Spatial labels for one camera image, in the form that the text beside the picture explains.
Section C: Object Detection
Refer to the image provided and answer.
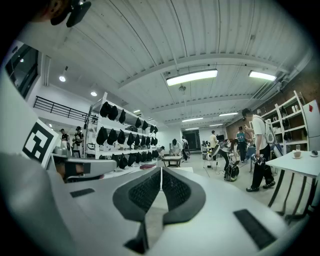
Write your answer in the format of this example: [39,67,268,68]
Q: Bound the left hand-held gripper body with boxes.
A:
[22,118,118,184]

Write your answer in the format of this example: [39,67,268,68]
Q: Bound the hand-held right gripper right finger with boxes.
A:
[154,166,298,256]

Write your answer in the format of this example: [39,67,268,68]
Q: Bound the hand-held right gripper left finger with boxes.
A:
[48,166,163,256]

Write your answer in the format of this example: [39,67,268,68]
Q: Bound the black balcony railing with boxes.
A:
[33,95,99,124]

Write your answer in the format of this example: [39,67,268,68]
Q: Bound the black wheeled machine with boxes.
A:
[223,161,240,183]

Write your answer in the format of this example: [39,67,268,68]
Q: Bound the white metal shelf rack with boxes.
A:
[83,91,161,173]

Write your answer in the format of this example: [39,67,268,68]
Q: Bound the low wooden table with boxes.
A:
[160,155,184,168]

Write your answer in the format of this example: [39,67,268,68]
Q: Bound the rows of black bags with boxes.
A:
[96,101,160,170]

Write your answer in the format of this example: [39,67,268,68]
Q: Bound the white table with black legs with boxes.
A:
[264,149,320,221]

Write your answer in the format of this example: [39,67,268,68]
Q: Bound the white backpack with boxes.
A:
[263,118,276,145]

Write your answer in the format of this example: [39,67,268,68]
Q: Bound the white shelf with small items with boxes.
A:
[259,90,310,154]

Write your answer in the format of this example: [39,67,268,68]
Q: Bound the white cabinet with red mark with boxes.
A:
[301,99,320,152]

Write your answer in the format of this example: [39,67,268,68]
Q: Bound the long ceiling tube light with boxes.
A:
[248,70,277,82]
[165,69,219,87]

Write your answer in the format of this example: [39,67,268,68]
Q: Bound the dark wall window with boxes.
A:
[4,43,41,100]

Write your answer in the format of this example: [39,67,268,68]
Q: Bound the black head-worn camera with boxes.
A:
[49,0,92,28]

